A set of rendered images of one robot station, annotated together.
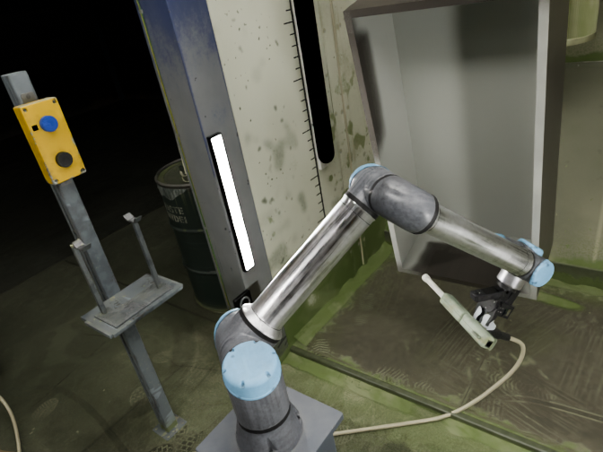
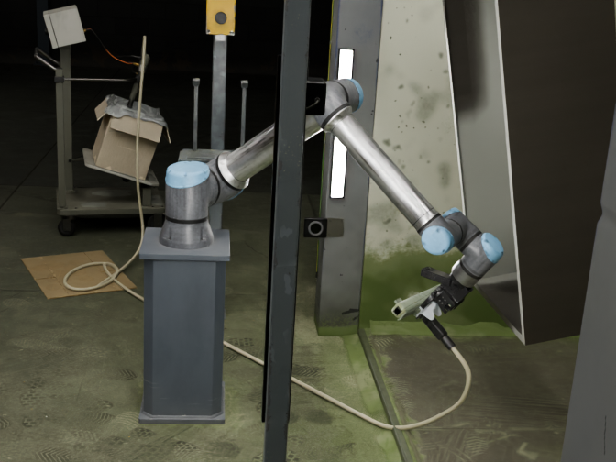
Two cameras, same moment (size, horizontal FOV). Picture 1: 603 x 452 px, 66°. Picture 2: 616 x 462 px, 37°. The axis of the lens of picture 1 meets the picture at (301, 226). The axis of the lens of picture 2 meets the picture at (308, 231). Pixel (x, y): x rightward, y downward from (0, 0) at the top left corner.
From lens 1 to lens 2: 2.44 m
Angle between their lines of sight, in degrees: 40
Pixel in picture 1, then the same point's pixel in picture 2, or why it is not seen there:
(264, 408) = (173, 198)
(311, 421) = (210, 249)
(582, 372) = not seen: outside the picture
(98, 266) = (214, 117)
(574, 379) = not seen: outside the picture
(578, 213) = not seen: outside the picture
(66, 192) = (217, 46)
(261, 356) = (195, 168)
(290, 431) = (185, 235)
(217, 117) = (359, 35)
